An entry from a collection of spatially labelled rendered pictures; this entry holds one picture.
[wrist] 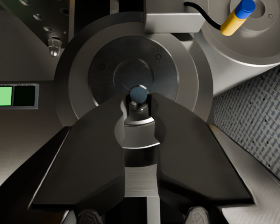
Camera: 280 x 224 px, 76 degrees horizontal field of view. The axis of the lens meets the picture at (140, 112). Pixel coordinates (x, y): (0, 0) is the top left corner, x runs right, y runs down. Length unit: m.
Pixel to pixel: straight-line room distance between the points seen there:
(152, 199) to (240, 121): 0.30
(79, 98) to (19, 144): 0.43
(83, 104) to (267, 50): 0.18
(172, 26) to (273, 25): 0.11
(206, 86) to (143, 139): 0.08
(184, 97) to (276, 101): 0.15
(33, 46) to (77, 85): 1.88
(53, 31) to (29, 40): 1.54
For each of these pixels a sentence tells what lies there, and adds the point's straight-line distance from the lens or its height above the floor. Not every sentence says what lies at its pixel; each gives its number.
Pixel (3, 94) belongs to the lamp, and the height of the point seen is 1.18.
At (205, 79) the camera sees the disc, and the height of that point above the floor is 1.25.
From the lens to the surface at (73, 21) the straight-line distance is 0.21.
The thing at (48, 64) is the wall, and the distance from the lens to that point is 1.93.
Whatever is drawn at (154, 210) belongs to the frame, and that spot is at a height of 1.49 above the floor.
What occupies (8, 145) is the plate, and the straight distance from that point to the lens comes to 0.59.
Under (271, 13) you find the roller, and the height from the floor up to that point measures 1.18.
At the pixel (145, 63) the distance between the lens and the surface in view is 0.16.
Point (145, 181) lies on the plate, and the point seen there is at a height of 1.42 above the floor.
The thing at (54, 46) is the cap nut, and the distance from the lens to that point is 0.57.
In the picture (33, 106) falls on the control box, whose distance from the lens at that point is 0.56.
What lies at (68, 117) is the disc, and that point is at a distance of 0.17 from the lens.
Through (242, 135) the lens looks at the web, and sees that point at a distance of 0.34.
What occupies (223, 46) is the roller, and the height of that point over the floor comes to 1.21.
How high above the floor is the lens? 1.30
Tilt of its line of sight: 7 degrees down
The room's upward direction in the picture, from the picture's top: 179 degrees clockwise
